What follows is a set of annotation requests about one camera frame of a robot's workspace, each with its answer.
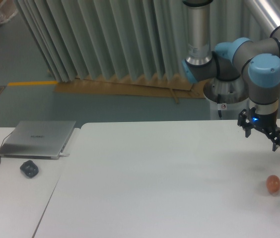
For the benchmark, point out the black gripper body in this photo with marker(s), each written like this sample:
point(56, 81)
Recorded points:
point(263, 118)

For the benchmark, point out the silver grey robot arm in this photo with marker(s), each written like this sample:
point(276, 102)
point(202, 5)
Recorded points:
point(256, 63)

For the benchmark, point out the brown egg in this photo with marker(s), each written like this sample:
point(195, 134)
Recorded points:
point(273, 184)

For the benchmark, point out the brown cardboard sheet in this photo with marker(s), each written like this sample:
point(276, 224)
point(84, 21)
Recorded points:
point(177, 88)

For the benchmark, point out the grey pleated curtain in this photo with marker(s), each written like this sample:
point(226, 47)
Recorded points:
point(119, 38)

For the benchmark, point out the silver closed laptop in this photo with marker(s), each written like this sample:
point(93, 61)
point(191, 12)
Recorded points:
point(38, 139)

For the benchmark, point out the black round controller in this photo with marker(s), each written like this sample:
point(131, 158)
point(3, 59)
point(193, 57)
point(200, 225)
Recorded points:
point(30, 169)

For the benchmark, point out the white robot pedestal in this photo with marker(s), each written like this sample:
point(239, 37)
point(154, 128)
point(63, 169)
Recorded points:
point(226, 98)

